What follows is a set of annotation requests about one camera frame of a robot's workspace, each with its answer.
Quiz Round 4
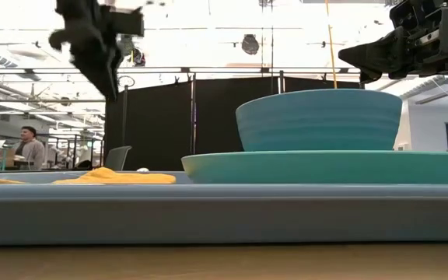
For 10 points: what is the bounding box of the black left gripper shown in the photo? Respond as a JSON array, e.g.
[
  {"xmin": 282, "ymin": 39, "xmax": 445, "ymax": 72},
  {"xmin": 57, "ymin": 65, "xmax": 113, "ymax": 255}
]
[{"xmin": 48, "ymin": 0, "xmax": 145, "ymax": 101}]

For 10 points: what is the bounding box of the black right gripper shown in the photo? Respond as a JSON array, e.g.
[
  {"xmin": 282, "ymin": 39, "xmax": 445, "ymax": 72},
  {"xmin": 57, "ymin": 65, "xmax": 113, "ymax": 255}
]
[{"xmin": 338, "ymin": 0, "xmax": 448, "ymax": 85}]

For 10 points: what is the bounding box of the blue ribbed bowl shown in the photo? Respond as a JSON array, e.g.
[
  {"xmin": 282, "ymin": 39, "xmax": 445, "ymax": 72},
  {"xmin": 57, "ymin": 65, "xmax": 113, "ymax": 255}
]
[{"xmin": 235, "ymin": 88, "xmax": 403, "ymax": 152}]

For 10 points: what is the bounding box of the orange cloth napkin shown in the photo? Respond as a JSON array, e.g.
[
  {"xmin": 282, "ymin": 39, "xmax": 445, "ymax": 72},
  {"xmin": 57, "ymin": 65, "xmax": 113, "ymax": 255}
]
[{"xmin": 0, "ymin": 166, "xmax": 177, "ymax": 185}]

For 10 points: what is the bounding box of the teal round plate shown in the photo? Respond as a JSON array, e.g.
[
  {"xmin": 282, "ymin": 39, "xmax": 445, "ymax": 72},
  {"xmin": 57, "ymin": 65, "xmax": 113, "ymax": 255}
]
[{"xmin": 180, "ymin": 150, "xmax": 448, "ymax": 185}]

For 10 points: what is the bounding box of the blue plastic tray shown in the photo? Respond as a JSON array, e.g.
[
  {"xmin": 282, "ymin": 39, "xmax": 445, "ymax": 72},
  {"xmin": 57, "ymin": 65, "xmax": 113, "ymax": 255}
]
[{"xmin": 0, "ymin": 170, "xmax": 448, "ymax": 246}]

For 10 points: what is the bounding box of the black round hanging lamp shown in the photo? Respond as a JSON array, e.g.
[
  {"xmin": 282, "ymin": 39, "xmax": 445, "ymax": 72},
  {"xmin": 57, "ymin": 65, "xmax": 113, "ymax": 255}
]
[
  {"xmin": 117, "ymin": 34, "xmax": 146, "ymax": 67},
  {"xmin": 241, "ymin": 33, "xmax": 260, "ymax": 55}
]

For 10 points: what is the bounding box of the black curtain partition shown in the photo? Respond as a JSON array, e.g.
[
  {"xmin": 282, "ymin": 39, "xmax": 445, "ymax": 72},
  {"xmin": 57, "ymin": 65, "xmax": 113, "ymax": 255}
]
[{"xmin": 104, "ymin": 76, "xmax": 361, "ymax": 172}]

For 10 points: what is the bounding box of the grey office chair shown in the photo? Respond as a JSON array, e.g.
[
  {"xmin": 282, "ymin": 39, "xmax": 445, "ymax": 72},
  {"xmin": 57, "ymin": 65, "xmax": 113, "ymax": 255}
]
[{"xmin": 104, "ymin": 145, "xmax": 133, "ymax": 172}]

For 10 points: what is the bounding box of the person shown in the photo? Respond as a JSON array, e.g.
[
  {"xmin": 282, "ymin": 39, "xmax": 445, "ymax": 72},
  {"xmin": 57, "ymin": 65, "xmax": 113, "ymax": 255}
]
[{"xmin": 12, "ymin": 125, "xmax": 46, "ymax": 171}]

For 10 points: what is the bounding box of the yellow cable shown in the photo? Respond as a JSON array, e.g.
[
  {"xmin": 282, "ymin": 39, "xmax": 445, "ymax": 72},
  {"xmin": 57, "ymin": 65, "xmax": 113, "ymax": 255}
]
[{"xmin": 324, "ymin": 0, "xmax": 338, "ymax": 89}]

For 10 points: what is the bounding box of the ring on black stand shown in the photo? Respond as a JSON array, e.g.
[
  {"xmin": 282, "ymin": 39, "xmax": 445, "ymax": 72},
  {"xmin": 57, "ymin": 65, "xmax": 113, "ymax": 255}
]
[{"xmin": 117, "ymin": 75, "xmax": 135, "ymax": 147}]

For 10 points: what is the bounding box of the black metal workstation frame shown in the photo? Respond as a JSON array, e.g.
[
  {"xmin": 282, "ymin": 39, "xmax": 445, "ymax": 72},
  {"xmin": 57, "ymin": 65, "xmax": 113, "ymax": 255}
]
[{"xmin": 43, "ymin": 133, "xmax": 104, "ymax": 171}]

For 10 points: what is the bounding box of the long grey horizontal rail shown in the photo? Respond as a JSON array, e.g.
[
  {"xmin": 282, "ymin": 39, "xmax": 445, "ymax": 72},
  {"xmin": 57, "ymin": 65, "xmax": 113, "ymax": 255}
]
[{"xmin": 0, "ymin": 66, "xmax": 448, "ymax": 75}]

